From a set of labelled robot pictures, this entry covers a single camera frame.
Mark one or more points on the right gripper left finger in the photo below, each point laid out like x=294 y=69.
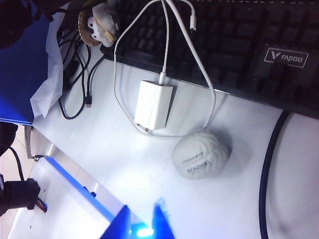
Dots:
x=123 y=224

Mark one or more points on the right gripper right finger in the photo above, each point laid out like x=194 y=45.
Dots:
x=162 y=221

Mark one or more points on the white power charger brick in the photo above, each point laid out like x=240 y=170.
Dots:
x=153 y=104

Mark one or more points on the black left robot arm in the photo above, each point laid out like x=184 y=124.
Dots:
x=17 y=196

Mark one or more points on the white crumpled tissue paper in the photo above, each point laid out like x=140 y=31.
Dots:
x=49 y=74

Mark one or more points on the white platform with blue edge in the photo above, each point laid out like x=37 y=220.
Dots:
x=74 y=199

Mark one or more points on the white brain-shaped stress ball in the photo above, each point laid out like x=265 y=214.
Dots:
x=202 y=154

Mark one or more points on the black mechanical keyboard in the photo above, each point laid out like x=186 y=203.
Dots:
x=236 y=37

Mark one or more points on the grey white penguin plush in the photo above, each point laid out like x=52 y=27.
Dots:
x=103 y=25

